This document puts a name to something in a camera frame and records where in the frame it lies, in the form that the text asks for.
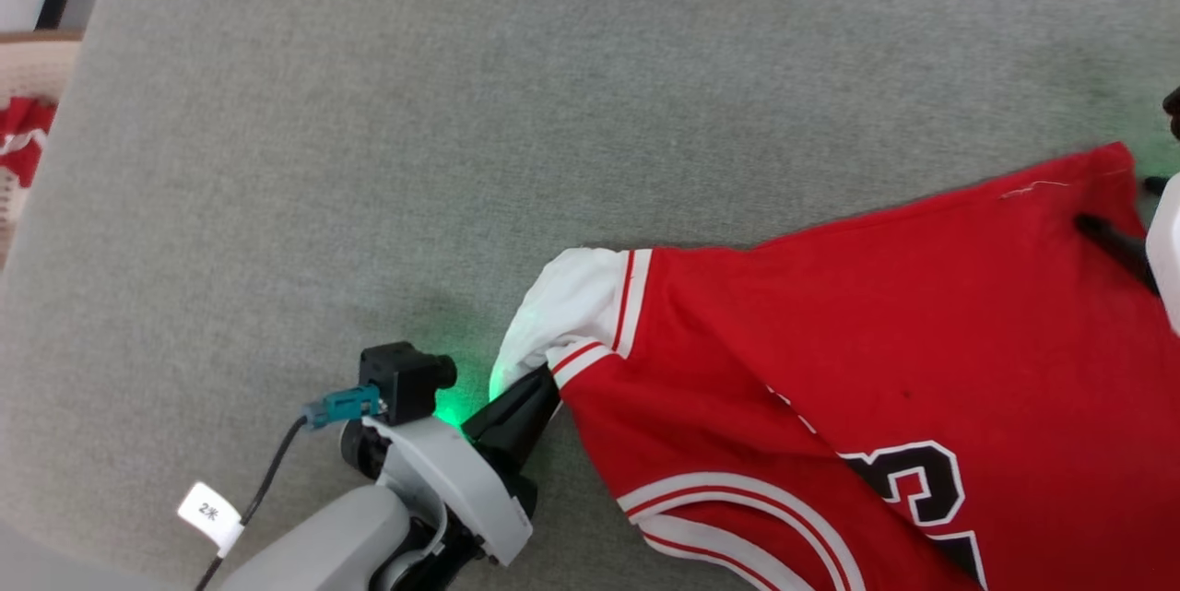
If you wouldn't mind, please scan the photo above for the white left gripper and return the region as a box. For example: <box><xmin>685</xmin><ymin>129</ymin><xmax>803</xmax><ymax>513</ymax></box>
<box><xmin>363</xmin><ymin>367</ymin><xmax>562</xmax><ymax>567</ymax></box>

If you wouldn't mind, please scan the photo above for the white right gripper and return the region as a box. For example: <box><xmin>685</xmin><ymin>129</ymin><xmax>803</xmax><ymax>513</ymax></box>
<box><xmin>1074</xmin><ymin>171</ymin><xmax>1180</xmax><ymax>337</ymax></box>

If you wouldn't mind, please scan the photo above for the red white basketball jersey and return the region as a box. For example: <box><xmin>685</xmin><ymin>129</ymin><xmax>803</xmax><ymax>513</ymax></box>
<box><xmin>489</xmin><ymin>141</ymin><xmax>1180</xmax><ymax>591</ymax></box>

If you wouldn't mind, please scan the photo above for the red garment with white trim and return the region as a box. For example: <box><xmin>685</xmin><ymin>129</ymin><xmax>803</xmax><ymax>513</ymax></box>
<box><xmin>0</xmin><ymin>96</ymin><xmax>59</xmax><ymax>192</ymax></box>

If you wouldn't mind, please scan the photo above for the beige woven laundry basket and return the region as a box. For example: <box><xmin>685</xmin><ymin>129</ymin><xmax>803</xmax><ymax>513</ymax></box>
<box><xmin>0</xmin><ymin>30</ymin><xmax>84</xmax><ymax>271</ymax></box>

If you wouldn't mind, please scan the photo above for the teal left camera connector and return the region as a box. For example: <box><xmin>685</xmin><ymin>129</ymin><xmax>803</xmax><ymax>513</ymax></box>
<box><xmin>302</xmin><ymin>384</ymin><xmax>384</xmax><ymax>431</ymax></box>

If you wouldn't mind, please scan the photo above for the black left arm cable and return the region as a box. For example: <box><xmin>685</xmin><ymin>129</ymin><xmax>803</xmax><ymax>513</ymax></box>
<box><xmin>192</xmin><ymin>416</ymin><xmax>310</xmax><ymax>591</ymax></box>

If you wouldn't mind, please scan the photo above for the white cable label tag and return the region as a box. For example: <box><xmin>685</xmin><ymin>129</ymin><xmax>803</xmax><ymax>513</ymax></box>
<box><xmin>177</xmin><ymin>480</ymin><xmax>246</xmax><ymax>559</ymax></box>

